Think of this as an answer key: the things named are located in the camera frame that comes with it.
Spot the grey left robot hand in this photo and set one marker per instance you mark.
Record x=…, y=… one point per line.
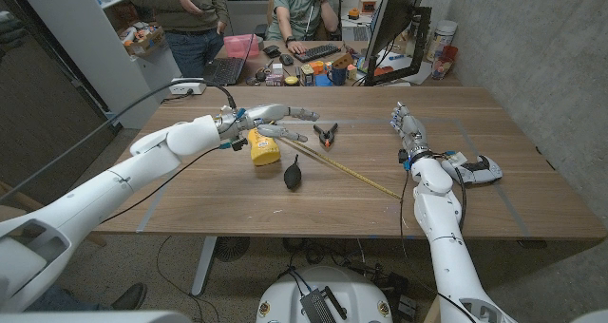
x=256, y=115

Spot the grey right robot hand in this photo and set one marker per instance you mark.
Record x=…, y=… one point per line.
x=413, y=133

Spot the black rubber bulb pipette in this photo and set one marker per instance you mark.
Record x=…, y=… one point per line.
x=292, y=176

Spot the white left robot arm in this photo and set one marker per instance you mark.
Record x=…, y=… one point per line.
x=119, y=180

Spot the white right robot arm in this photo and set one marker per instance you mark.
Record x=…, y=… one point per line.
x=446, y=247

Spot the yellow mustard bottle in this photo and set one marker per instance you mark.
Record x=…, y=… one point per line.
x=264, y=151

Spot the black orange pliers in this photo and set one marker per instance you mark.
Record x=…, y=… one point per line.
x=326, y=136

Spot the yellow tape measure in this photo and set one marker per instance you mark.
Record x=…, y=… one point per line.
x=342, y=167

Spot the black laptop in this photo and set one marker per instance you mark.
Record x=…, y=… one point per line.
x=224, y=71

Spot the black computer mouse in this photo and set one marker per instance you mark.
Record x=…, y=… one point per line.
x=286, y=59

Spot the pink plastic box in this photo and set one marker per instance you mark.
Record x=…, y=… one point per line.
x=237, y=46

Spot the white power strip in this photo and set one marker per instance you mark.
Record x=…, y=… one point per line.
x=186, y=88

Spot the white grey handheld power tool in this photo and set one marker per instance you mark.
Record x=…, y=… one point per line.
x=480, y=171

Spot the black keyboard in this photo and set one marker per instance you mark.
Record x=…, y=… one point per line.
x=317, y=52

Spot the blue mug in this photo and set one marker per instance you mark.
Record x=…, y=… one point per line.
x=338, y=76

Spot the white lidded canister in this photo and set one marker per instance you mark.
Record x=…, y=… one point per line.
x=442, y=38

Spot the seated person green t-shirt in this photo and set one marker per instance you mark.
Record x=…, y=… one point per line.
x=294, y=9

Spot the standing person olive sweater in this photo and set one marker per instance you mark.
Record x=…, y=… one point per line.
x=190, y=9

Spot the black monitor on stand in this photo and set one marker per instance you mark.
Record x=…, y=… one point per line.
x=394, y=9

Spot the cardboard box with items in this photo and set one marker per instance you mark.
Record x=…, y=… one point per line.
x=145, y=43

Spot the black round floor fan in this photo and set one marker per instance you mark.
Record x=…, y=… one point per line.
x=232, y=248

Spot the small orange box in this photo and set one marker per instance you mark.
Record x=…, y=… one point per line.
x=367, y=5

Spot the white table leg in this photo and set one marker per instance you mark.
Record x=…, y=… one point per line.
x=204, y=266

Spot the white shelf unit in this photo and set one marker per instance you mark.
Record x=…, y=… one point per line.
x=90, y=43

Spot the white robot torso base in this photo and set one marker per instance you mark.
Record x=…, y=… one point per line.
x=290, y=299

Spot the black finned electronics module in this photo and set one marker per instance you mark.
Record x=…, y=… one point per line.
x=316, y=309

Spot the person in blue jeans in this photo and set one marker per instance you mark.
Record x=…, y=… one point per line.
x=128, y=297

